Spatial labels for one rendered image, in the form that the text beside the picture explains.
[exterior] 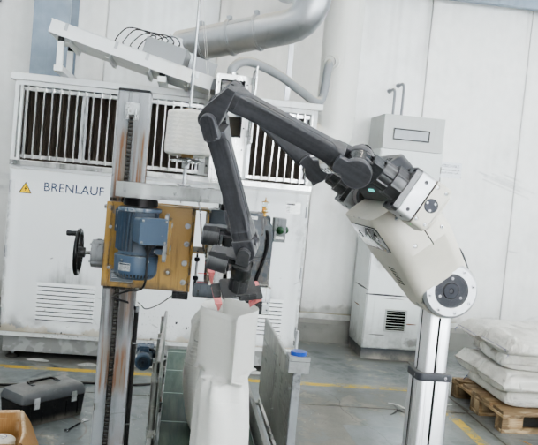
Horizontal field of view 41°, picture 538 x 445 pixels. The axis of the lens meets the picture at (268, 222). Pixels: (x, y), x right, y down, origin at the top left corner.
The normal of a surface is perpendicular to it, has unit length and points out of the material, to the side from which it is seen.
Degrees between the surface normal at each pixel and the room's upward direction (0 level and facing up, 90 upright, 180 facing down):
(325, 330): 90
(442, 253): 115
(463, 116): 90
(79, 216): 90
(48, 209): 90
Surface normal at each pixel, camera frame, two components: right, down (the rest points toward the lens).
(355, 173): -0.19, 0.47
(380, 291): 0.11, 0.07
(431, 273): 0.40, 0.50
